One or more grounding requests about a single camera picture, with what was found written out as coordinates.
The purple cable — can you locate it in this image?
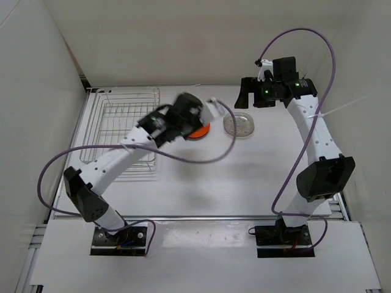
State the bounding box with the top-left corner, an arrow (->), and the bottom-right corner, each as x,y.
37,99 -> 236,257
258,27 -> 337,251

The wire dish rack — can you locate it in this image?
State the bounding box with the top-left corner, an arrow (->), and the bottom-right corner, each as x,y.
79,87 -> 160,182

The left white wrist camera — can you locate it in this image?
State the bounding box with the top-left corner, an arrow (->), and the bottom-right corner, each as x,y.
200,98 -> 225,125

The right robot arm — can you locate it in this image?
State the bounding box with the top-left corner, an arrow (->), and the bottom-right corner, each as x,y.
234,57 -> 355,244

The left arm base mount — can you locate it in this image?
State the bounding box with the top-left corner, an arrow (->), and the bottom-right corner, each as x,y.
90,221 -> 148,256

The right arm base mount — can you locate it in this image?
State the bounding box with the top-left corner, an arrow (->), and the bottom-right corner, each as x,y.
248,225 -> 315,258

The orange plate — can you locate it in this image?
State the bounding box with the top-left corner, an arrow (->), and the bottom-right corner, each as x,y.
186,124 -> 210,140

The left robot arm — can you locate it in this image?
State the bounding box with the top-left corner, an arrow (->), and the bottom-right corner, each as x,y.
64,93 -> 206,244

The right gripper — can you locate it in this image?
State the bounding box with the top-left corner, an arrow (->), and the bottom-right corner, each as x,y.
233,78 -> 280,110

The white cable tie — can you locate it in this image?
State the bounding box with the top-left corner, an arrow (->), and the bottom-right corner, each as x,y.
305,95 -> 370,120

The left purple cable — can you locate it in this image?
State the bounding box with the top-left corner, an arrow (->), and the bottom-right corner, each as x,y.
37,99 -> 236,257

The aluminium rail front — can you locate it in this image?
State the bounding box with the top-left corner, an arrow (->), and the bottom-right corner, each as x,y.
50,215 -> 280,222

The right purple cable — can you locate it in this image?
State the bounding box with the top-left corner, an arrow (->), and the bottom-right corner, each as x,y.
258,27 -> 337,251

